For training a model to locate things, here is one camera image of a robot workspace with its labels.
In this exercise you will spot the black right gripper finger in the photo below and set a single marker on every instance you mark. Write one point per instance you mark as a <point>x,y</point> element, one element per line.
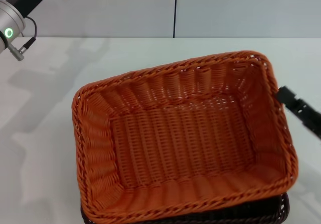
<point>298,107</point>

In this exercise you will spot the dark brown woven basket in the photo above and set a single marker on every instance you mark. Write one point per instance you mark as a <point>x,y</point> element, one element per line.
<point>250,214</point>

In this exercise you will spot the orange woven basket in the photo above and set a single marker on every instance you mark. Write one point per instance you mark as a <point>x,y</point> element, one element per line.
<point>185,143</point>

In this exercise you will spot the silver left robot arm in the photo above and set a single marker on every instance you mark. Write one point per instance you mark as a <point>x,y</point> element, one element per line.
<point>10,18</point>

